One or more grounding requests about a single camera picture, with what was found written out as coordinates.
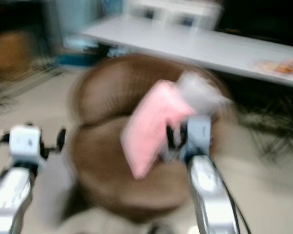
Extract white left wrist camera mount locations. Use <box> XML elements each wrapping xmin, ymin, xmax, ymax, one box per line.
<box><xmin>9</xmin><ymin>124</ymin><xmax>43</xmax><ymax>164</ymax></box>

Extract white box with openings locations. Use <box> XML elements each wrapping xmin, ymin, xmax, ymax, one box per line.
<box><xmin>126</xmin><ymin>0</ymin><xmax>224</xmax><ymax>29</ymax></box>

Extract orange printed packet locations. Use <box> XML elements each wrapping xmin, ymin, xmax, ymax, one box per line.
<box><xmin>256</xmin><ymin>59</ymin><xmax>293</xmax><ymax>77</ymax></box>

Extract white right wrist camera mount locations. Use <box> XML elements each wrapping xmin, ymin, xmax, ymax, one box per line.
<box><xmin>184</xmin><ymin>115</ymin><xmax>213</xmax><ymax>159</ymax></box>

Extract brown cardboard box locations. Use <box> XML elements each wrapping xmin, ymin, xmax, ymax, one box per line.
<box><xmin>0</xmin><ymin>31</ymin><xmax>31</xmax><ymax>79</ymax></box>

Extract long white table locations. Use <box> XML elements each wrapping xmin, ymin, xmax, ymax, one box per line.
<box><xmin>82</xmin><ymin>15</ymin><xmax>293</xmax><ymax>89</ymax></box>

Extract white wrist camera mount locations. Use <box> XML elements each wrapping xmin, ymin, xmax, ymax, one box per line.
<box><xmin>184</xmin><ymin>115</ymin><xmax>213</xmax><ymax>159</ymax></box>
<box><xmin>9</xmin><ymin>124</ymin><xmax>43</xmax><ymax>164</ymax></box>

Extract grey pillow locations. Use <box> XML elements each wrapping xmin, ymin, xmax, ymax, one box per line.
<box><xmin>175</xmin><ymin>70</ymin><xmax>234</xmax><ymax>118</ymax></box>

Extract brown round sofa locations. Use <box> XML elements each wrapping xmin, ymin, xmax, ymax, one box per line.
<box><xmin>70</xmin><ymin>53</ymin><xmax>236</xmax><ymax>221</ymax></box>

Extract pink pillow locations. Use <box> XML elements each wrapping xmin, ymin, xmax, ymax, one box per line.
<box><xmin>119</xmin><ymin>80</ymin><xmax>197</xmax><ymax>180</ymax></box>

